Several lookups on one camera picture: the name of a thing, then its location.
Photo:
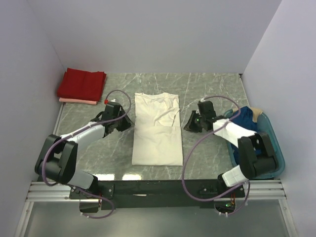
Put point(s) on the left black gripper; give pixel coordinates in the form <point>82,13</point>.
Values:
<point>122,121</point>

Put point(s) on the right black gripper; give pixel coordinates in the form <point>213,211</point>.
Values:
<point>194,122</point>

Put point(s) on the white t shirt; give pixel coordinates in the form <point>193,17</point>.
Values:
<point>157,133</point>

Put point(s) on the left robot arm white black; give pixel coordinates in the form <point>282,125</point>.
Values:
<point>58,157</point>

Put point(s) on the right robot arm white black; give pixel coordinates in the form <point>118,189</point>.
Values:
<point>256,153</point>

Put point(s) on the folded red t shirt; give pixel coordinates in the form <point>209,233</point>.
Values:
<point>82,85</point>

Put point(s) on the blue t shirt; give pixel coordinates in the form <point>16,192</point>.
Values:
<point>245,121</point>

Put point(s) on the folded pink t shirt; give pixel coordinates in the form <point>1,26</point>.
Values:
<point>68,100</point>

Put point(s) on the beige t shirt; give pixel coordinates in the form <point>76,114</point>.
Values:
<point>256,112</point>

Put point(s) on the teal plastic basket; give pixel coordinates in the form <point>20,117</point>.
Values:
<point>263,125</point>

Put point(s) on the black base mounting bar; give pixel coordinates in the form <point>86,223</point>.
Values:
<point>160,193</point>

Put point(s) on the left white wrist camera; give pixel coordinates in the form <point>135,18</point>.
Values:
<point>106,101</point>

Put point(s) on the aluminium frame rail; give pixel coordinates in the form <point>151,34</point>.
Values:
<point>259,190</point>

